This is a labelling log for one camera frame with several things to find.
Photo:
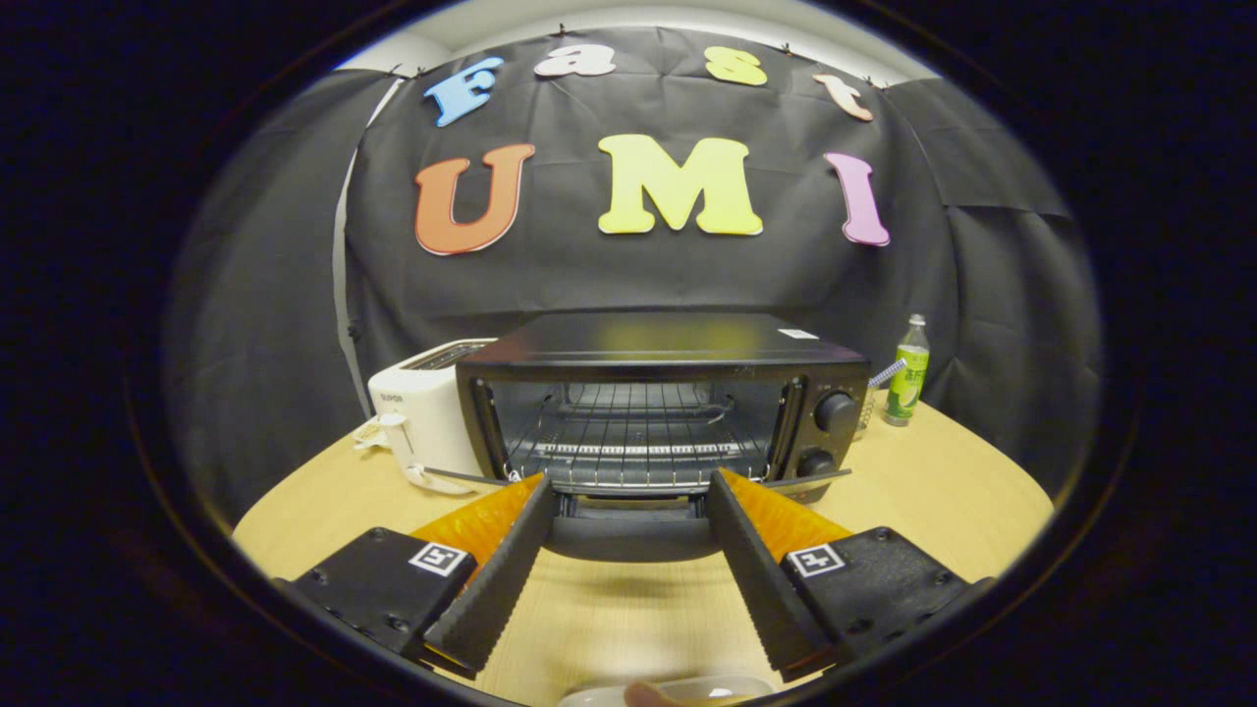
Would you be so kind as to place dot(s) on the white pop-up toaster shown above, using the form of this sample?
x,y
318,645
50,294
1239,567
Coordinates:
x,y
417,412

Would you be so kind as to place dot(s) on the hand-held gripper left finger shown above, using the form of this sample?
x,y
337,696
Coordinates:
x,y
496,589

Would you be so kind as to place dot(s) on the green label plastic bottle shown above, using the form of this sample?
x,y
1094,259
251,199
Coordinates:
x,y
908,378

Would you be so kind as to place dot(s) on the white rectangular plate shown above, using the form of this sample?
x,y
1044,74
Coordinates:
x,y
732,684

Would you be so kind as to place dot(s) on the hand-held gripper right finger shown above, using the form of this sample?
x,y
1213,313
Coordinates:
x,y
771,589

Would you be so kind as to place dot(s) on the black toaster oven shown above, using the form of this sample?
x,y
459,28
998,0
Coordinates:
x,y
648,339

